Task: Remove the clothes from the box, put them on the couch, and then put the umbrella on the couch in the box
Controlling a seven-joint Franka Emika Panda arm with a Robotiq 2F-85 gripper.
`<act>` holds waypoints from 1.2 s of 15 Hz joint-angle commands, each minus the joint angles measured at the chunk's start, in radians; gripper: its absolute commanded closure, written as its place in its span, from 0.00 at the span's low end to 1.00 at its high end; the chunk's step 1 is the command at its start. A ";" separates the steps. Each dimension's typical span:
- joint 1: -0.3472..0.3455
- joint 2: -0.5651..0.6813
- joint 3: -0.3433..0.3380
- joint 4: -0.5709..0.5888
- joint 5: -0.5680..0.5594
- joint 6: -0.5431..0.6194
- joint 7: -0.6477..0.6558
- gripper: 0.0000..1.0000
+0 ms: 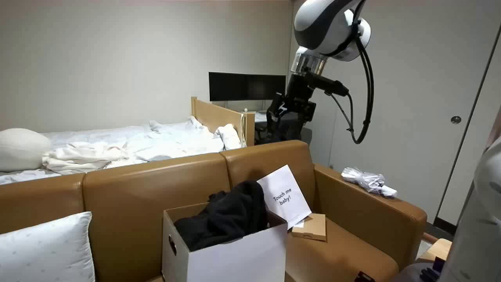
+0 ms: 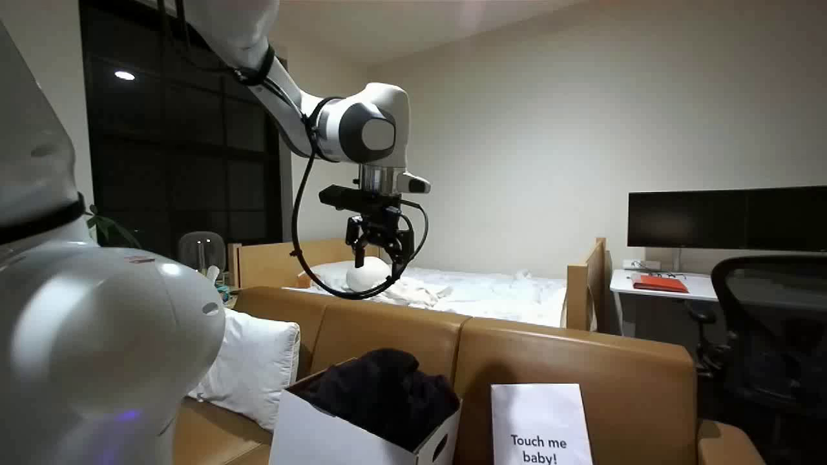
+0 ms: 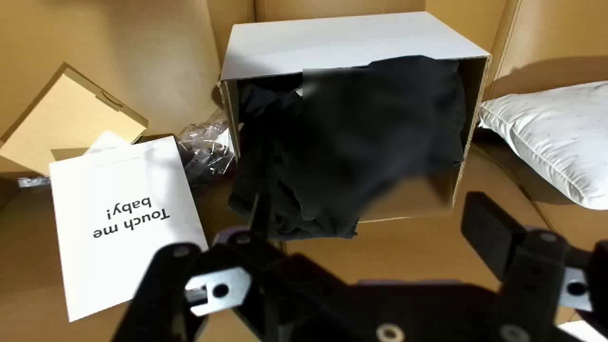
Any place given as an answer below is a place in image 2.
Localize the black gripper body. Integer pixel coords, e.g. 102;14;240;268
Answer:
346;202;408;236

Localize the black garment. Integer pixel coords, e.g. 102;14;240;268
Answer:
288;347;460;454

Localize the brown cardboard box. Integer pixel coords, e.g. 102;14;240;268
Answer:
172;285;765;465

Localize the cardboard box with white front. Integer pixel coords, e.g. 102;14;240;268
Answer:
266;365;464;465

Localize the round white pillow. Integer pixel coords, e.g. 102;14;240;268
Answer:
345;256;395;296

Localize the crumpled white blanket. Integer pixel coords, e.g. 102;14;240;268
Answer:
373;275;455;313

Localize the white bed mattress sheet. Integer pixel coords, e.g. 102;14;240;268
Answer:
295;256;572;331

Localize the white square pillow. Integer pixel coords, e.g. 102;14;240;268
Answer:
187;304;306;432

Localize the white paper sign with text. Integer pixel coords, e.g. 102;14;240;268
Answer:
490;383;597;465

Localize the green houseplant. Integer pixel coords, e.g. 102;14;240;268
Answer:
84;205;142;254

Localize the red book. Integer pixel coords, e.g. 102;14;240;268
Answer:
631;271;693;296

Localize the white desk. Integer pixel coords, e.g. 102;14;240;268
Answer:
607;267;725;342

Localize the black wide monitor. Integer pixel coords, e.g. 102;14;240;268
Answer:
627;183;827;256

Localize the black mesh office chair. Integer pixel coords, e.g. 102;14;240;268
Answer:
685;254;827;465

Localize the dark window with black frame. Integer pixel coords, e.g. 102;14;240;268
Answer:
79;0;288;254

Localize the wooden bed frame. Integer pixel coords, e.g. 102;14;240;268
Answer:
226;236;616;337

